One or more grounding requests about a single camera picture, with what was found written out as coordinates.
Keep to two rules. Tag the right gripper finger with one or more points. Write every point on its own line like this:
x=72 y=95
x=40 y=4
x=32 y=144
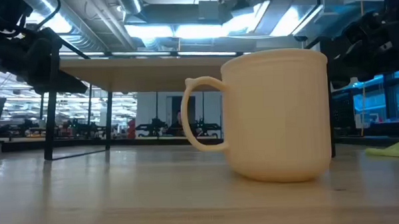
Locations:
x=348 y=72

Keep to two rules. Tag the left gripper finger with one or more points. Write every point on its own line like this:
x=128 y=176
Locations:
x=73 y=84

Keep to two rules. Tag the cream mug orange interior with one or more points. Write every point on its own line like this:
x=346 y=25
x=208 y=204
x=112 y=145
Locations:
x=279 y=122

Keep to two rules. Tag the black background robot arm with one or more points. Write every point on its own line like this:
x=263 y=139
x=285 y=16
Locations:
x=151 y=128

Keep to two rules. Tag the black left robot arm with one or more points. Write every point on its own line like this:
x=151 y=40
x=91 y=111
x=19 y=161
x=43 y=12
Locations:
x=1 y=49

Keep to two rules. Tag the wooden shelf black metal legs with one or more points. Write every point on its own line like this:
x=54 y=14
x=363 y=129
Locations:
x=135 y=74

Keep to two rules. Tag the black equipment rack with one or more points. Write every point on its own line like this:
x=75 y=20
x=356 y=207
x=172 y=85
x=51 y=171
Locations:
x=343 y=113

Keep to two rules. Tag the green cloth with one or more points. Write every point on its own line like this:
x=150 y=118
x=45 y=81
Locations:
x=395 y=150

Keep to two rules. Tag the person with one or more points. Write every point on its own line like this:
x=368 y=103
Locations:
x=178 y=118

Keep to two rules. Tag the ceiling light panel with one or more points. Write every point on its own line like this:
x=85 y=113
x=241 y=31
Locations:
x=173 y=31

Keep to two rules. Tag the silver ventilation duct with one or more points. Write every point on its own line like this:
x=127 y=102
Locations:
x=83 y=26

